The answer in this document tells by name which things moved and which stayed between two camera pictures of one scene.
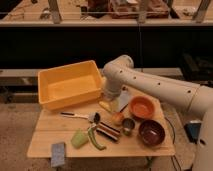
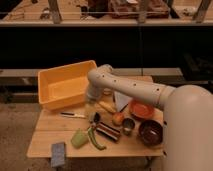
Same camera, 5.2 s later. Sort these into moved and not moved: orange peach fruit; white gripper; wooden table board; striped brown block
Moved: white gripper
Not moved: striped brown block; wooden table board; orange peach fruit
